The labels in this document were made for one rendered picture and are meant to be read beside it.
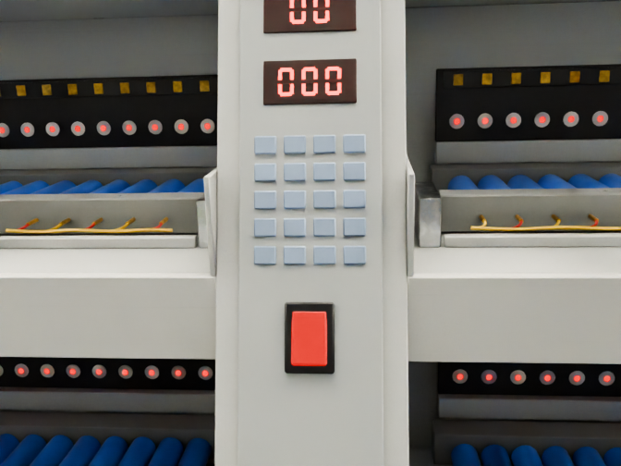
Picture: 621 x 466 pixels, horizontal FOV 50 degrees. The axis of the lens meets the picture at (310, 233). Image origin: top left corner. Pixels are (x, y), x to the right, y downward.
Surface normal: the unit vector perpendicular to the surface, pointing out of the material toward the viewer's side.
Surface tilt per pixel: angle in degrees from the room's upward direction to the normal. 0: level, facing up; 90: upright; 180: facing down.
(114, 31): 90
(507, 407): 108
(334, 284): 90
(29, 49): 90
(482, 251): 18
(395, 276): 90
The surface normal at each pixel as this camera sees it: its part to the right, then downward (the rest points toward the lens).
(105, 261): -0.03, -0.97
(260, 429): -0.09, -0.06
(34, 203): -0.08, 0.26
